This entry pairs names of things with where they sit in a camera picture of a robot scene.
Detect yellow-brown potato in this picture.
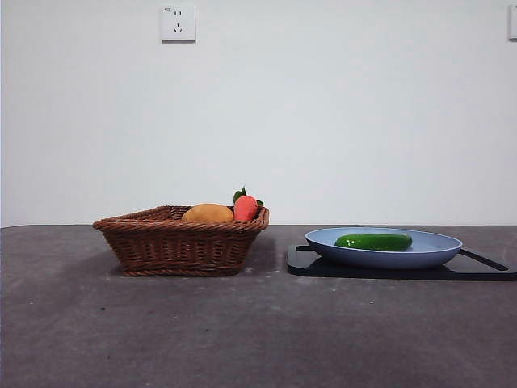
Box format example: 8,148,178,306
181,202,236,222

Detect orange carrot with leaves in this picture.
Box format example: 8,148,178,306
233,185,265,221

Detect green pepper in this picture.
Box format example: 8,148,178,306
334,233,414,252

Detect white wall socket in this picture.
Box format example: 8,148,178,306
161,4,197,43

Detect black rectangular tray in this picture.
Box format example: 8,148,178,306
286,243,517,283

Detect blue plate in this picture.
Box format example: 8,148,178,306
305,226,464,271

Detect brown wicker basket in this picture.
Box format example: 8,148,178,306
92,205,271,277

